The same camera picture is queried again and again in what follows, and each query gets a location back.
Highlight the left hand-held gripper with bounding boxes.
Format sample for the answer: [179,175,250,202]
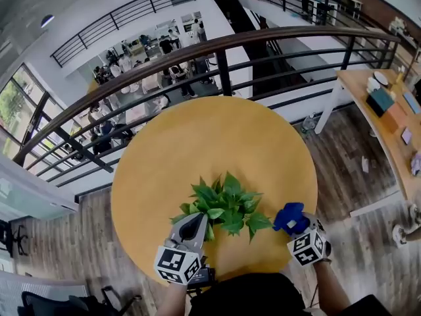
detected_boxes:
[153,213,209,286]

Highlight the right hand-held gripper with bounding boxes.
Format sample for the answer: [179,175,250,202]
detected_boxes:
[287,212,332,267]

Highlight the blue cloth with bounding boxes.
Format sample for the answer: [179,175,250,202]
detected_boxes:
[272,202,312,236]

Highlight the green leafy plant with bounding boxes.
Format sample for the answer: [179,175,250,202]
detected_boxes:
[169,171,276,245]

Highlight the person's left forearm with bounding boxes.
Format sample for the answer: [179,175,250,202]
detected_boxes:
[157,280,191,316]

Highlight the person's right forearm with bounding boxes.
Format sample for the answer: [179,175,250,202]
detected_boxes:
[311,260,352,309]

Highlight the small black display device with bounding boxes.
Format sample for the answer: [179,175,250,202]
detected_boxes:
[187,267,216,291]

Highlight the person's black shirt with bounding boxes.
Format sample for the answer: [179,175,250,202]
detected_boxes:
[187,271,395,316]

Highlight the clear plastic bottle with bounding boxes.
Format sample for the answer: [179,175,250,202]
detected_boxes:
[301,112,317,133]

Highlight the white-legged wooden desk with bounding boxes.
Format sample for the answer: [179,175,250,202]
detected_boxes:
[314,68,421,217]

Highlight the brown flat box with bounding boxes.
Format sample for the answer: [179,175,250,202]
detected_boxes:
[383,102,410,134]

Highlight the dark tissue box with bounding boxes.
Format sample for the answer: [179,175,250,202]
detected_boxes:
[365,87,395,118]

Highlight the black mesh office chair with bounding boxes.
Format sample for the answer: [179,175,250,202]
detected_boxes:
[21,284,142,316]

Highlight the white cup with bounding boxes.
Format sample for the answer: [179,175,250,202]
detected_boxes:
[366,76,382,93]

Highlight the white plate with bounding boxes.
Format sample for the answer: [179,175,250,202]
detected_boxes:
[373,70,390,86]

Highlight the white ribbed panel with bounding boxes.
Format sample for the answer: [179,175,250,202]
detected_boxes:
[0,270,88,316]

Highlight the black swivel chair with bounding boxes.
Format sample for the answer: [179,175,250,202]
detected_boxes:
[0,221,29,258]

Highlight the large window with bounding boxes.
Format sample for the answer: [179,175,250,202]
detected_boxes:
[0,63,50,157]

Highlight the black metal railing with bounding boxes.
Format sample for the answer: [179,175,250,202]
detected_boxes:
[235,0,421,72]
[49,0,197,68]

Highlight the black cable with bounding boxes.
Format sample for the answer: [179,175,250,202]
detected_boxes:
[309,281,322,309]

